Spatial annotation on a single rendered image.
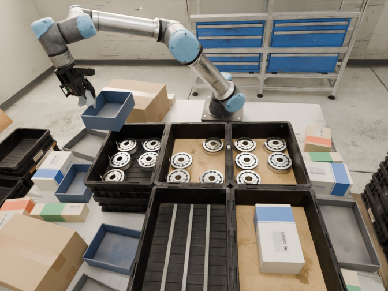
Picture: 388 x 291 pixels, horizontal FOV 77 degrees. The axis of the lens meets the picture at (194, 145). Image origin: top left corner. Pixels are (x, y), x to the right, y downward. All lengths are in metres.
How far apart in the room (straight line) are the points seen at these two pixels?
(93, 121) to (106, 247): 0.53
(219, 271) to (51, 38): 0.96
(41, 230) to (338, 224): 1.18
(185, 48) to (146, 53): 3.14
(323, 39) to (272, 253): 2.50
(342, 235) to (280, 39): 2.19
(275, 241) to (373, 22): 3.53
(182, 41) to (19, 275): 1.01
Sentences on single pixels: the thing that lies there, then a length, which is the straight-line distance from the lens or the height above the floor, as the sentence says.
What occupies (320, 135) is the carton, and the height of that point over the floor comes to 0.77.
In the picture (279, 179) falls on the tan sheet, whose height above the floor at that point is 0.83.
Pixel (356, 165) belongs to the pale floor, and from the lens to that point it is 2.56.
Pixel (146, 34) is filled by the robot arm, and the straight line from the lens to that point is 1.16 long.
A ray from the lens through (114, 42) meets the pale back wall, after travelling 4.31.
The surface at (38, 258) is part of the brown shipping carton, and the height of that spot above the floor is 0.86.
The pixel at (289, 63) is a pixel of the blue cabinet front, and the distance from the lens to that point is 3.05.
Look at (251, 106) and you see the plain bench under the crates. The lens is 1.75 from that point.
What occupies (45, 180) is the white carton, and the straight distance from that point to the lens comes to 1.43.
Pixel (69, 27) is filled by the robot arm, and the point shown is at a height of 1.44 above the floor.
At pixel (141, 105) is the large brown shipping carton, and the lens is 1.48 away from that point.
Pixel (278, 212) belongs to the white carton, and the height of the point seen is 0.92.
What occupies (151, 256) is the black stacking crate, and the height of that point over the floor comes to 0.83.
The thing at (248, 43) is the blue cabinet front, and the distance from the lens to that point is 2.92.
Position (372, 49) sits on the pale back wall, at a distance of 4.21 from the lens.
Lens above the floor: 1.68
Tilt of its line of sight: 43 degrees down
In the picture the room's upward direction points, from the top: 6 degrees counter-clockwise
